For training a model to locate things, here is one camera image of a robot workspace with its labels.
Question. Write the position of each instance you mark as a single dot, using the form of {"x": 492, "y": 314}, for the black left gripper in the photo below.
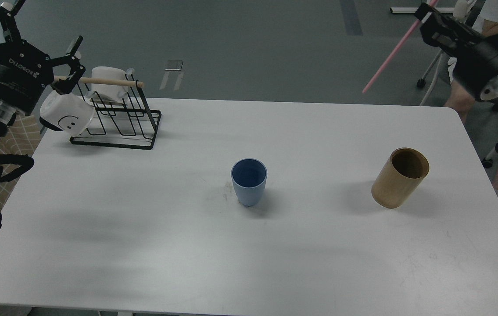
{"x": 25, "y": 71}

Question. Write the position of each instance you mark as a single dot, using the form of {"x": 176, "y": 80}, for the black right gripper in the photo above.
{"x": 477, "y": 58}

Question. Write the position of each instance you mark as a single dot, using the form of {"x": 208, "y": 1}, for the pink chopstick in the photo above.
{"x": 392, "y": 55}

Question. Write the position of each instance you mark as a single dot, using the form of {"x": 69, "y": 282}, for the blue plastic cup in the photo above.
{"x": 249, "y": 177}

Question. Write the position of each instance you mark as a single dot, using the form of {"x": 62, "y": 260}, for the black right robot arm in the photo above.
{"x": 450, "y": 29}

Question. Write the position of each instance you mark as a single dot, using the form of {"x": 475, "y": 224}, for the white office chair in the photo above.
{"x": 465, "y": 11}

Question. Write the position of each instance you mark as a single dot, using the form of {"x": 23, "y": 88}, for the white smiley face mug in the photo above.
{"x": 66, "y": 112}

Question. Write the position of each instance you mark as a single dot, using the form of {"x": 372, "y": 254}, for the beige checkered cloth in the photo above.
{"x": 21, "y": 138}

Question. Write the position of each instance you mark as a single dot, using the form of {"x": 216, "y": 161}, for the white mug on rack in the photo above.
{"x": 108, "y": 92}

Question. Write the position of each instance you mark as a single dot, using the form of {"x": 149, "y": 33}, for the brown cylindrical holder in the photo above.
{"x": 403, "y": 172}

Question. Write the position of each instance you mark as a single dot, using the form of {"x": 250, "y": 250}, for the black wire cup rack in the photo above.
{"x": 133, "y": 124}

